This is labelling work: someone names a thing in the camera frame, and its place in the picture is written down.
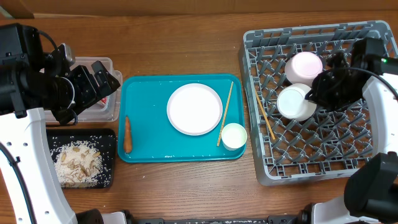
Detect red snack wrapper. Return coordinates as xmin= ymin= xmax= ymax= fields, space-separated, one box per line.
xmin=98 ymin=97 xmax=108 ymax=106

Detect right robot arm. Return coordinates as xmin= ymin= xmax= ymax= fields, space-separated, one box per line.
xmin=305 ymin=37 xmax=397 ymax=223

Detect rice and food scraps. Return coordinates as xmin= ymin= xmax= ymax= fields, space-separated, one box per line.
xmin=49 ymin=133 xmax=114 ymax=189

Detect white bowl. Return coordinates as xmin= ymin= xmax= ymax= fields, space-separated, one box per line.
xmin=277 ymin=83 xmax=317 ymax=121

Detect wooden chopstick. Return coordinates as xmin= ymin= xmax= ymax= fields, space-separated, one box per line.
xmin=255 ymin=90 xmax=275 ymax=140
xmin=216 ymin=82 xmax=234 ymax=147

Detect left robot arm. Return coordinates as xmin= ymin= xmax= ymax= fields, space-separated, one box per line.
xmin=1 ymin=23 xmax=134 ymax=223

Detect white plastic cup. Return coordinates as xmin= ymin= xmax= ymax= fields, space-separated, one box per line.
xmin=221 ymin=123 xmax=248 ymax=151

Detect clear plastic bin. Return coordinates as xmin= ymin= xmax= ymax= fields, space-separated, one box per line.
xmin=40 ymin=57 xmax=123 ymax=123

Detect grey dishwasher rack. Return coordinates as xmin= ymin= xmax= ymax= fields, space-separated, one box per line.
xmin=239 ymin=21 xmax=397 ymax=186

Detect orange carrot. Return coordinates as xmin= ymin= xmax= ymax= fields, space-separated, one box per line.
xmin=123 ymin=116 xmax=132 ymax=154

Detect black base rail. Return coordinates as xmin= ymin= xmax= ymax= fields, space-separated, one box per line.
xmin=132 ymin=215 xmax=297 ymax=224

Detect large pink plate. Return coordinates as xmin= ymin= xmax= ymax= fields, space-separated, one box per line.
xmin=167 ymin=83 xmax=223 ymax=136

